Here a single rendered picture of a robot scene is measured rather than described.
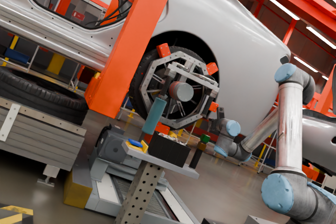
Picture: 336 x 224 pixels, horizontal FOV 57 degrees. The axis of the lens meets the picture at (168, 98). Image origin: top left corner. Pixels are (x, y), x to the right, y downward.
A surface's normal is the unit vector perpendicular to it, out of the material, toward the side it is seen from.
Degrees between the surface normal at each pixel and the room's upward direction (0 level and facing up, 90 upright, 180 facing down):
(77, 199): 90
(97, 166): 90
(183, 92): 90
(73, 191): 90
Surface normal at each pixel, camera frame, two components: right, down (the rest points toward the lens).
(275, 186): -0.86, -0.32
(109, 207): 0.30, 0.13
